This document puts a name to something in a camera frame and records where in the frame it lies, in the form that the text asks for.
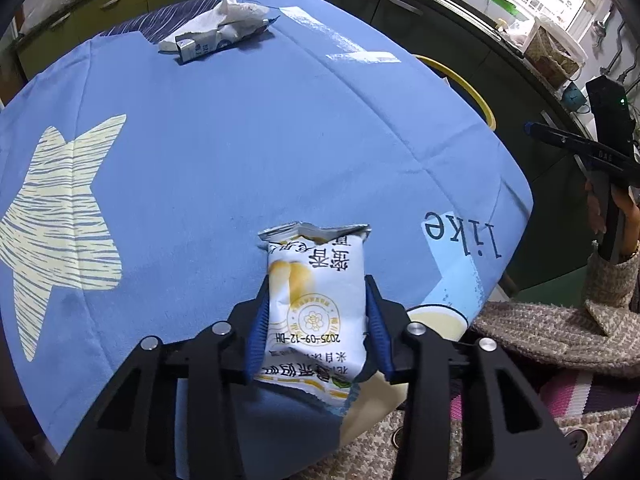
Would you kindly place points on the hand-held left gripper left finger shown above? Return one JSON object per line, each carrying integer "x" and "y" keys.
{"x": 257, "y": 332}

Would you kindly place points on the white snack wrapper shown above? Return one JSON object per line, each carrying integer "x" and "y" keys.
{"x": 310, "y": 300}

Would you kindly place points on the white tissue pack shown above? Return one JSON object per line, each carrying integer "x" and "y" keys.
{"x": 225, "y": 20}

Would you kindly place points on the clear box with woven basket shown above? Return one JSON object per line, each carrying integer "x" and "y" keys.
{"x": 550, "y": 52}

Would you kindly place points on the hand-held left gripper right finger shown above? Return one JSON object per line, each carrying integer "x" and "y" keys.
{"x": 377, "y": 332}

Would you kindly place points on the person's right hand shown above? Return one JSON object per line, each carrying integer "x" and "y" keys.
{"x": 629, "y": 220}

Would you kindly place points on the person's beige tweed coat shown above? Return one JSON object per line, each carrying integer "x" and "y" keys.
{"x": 500, "y": 450}

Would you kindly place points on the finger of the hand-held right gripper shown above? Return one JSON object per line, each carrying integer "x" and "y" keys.
{"x": 560, "y": 138}

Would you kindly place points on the pink striped cloth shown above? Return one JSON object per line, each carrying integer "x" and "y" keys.
{"x": 575, "y": 395}

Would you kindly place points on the teal cup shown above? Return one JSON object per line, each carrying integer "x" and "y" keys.
{"x": 575, "y": 97}

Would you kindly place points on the blue star print tablecloth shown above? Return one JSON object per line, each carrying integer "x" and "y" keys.
{"x": 225, "y": 135}

